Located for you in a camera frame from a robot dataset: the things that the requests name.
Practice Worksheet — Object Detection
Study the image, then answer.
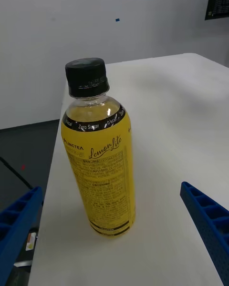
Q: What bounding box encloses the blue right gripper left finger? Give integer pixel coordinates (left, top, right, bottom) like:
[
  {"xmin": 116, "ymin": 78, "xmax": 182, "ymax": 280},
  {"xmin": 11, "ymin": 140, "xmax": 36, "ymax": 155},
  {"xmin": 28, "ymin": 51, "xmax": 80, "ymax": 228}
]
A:
[{"xmin": 0, "ymin": 186, "xmax": 44, "ymax": 286}]

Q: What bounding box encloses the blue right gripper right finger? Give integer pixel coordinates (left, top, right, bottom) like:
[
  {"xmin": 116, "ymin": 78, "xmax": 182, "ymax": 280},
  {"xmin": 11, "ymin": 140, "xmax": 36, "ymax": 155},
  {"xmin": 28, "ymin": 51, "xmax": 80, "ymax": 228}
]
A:
[{"xmin": 180, "ymin": 181, "xmax": 229, "ymax": 286}]

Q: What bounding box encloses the yellow drink bottle black cap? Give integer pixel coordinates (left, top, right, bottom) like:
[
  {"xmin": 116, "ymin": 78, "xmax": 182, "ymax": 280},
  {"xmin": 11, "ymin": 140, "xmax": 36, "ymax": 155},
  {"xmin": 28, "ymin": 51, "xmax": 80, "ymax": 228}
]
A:
[{"xmin": 61, "ymin": 57, "xmax": 136, "ymax": 238}]

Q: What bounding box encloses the black floor cable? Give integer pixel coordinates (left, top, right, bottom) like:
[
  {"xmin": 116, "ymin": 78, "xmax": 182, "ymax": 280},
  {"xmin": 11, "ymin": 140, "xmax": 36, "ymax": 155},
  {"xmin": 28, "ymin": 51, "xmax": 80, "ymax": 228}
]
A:
[{"xmin": 0, "ymin": 156, "xmax": 34, "ymax": 190}]

